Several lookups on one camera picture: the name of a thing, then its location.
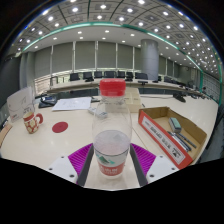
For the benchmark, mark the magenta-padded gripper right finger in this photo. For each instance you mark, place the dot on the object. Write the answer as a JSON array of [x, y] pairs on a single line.
[[145, 160]]

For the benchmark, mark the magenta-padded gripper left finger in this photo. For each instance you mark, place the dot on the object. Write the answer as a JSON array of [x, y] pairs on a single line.
[[80, 160]]

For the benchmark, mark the clear red-capped water bottle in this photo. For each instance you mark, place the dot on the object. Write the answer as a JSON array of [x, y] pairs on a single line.
[[111, 146]]

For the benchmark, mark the red-sided open cardboard box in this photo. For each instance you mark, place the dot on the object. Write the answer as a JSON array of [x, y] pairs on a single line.
[[160, 136]]

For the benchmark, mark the flat round red coaster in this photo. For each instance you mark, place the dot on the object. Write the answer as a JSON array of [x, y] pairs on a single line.
[[60, 127]]

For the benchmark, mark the grey whiteboard eraser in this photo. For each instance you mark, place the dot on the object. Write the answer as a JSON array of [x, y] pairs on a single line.
[[174, 125]]

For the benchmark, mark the white remote control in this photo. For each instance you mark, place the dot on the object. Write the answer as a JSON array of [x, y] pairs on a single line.
[[91, 111]]

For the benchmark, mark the white printed paper sheets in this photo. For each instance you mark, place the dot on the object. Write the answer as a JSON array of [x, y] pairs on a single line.
[[71, 104]]

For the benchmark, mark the red patterned ceramic mug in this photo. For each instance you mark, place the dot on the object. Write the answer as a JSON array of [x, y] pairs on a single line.
[[31, 123]]

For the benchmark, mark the black conference desk phone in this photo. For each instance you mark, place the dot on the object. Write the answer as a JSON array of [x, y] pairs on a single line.
[[48, 100]]

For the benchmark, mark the black desktop microphone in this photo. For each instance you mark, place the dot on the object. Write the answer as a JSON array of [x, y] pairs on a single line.
[[179, 97]]

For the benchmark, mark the long curved conference desk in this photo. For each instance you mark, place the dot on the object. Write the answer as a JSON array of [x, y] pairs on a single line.
[[76, 86]]

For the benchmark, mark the white cardboard paper box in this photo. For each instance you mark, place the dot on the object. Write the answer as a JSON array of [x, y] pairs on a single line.
[[20, 103]]

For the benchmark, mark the row of black office chairs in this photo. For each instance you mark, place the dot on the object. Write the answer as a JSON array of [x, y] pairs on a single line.
[[108, 74]]

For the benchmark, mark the recessed ceiling lights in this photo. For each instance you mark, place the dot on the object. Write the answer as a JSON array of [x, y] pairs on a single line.
[[103, 6]]

